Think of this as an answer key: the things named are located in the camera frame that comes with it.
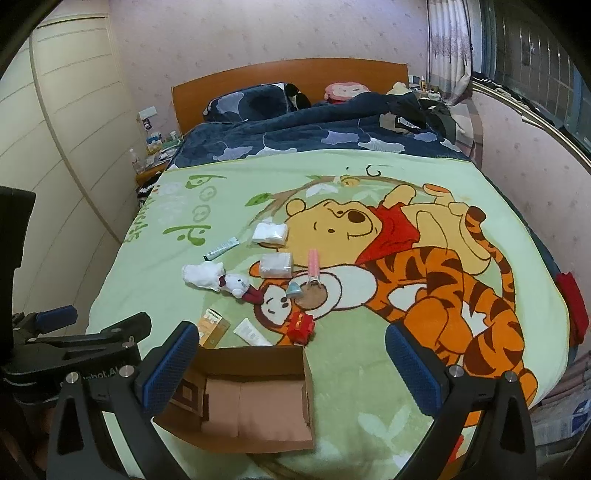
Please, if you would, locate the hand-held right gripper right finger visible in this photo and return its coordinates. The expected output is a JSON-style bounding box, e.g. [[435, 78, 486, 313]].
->
[[385, 322, 539, 480]]

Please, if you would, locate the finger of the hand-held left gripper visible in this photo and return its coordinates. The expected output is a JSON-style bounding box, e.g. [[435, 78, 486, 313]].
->
[[13, 305, 78, 340], [25, 312, 153, 365]]

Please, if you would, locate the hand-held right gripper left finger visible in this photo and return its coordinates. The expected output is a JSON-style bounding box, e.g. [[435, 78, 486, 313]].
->
[[46, 320, 200, 480]]

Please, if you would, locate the small orange carton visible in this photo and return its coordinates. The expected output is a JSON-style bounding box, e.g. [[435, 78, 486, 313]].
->
[[198, 308, 230, 348]]

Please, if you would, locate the white cream tube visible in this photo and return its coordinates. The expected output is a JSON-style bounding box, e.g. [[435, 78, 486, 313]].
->
[[233, 318, 274, 347]]

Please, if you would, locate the brown cardboard box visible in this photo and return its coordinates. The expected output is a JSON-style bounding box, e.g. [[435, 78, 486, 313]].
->
[[152, 345, 317, 455]]

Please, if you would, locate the white plush cat toy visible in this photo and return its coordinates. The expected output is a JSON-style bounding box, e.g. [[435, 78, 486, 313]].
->
[[219, 272, 262, 304]]

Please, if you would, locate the green white toothpaste tube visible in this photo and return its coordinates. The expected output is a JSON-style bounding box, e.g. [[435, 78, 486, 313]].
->
[[203, 237, 240, 260]]

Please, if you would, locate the pink handled razor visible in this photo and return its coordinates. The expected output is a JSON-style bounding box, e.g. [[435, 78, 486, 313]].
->
[[302, 248, 324, 296]]

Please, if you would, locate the white tissue packet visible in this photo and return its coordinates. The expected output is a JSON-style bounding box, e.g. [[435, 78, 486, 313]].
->
[[259, 252, 294, 279], [252, 223, 289, 245]]

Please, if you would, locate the green cartoon printed blanket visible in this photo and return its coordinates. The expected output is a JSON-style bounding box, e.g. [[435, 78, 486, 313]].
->
[[88, 150, 566, 480]]

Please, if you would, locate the cream wardrobe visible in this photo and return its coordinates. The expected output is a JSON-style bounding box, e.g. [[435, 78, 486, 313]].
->
[[0, 9, 153, 319]]

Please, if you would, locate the wooden nightstand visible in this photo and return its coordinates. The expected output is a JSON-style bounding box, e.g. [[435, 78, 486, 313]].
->
[[135, 138, 183, 185]]

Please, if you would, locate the printed carton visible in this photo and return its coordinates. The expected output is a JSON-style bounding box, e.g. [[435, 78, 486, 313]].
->
[[531, 364, 591, 448]]

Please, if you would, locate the red cloth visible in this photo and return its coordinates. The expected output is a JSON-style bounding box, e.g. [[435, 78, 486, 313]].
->
[[556, 272, 591, 344]]

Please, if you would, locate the dark clothes pile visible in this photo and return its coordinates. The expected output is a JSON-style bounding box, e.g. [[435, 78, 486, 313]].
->
[[379, 92, 455, 134]]

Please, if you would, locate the navy leaf print quilt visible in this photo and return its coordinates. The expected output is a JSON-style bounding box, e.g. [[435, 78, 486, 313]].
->
[[172, 92, 476, 169]]

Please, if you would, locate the navy leaf print pillow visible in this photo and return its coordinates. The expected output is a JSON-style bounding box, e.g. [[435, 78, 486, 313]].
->
[[203, 82, 296, 121]]

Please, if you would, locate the orange wooden headboard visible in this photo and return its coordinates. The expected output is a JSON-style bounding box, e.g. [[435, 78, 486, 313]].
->
[[172, 58, 411, 134]]

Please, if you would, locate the pink plush toy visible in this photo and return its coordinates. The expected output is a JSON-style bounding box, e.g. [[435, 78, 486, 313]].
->
[[324, 82, 365, 103]]

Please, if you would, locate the black white plush toy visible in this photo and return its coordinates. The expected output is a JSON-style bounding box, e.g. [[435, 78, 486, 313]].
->
[[284, 83, 312, 110]]

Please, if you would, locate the patterned curtain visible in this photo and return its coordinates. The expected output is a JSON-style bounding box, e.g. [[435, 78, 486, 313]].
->
[[425, 0, 476, 104]]

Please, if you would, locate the window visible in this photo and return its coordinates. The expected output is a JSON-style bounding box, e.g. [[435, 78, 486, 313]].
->
[[475, 0, 591, 158]]

